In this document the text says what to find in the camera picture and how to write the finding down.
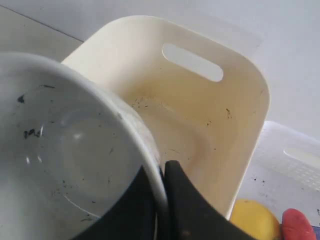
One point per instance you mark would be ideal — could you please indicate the yellow lemon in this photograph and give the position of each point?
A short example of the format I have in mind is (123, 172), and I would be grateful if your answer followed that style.
(255, 219)

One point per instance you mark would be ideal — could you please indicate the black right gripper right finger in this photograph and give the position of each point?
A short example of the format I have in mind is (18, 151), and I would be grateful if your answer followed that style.
(191, 216)

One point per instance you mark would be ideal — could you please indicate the cream plastic bin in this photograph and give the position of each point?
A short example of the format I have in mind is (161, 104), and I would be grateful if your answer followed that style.
(204, 103)

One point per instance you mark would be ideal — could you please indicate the white perforated plastic basket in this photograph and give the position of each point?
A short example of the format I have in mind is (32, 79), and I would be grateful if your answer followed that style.
(284, 173)

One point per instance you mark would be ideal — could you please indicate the white ceramic bowl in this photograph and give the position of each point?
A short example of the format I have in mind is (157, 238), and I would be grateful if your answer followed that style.
(69, 150)

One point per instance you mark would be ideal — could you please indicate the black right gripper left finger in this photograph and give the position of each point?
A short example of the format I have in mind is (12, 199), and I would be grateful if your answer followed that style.
(133, 216)

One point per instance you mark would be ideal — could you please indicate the red sausage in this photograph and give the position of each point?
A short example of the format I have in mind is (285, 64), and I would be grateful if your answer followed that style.
(295, 226)

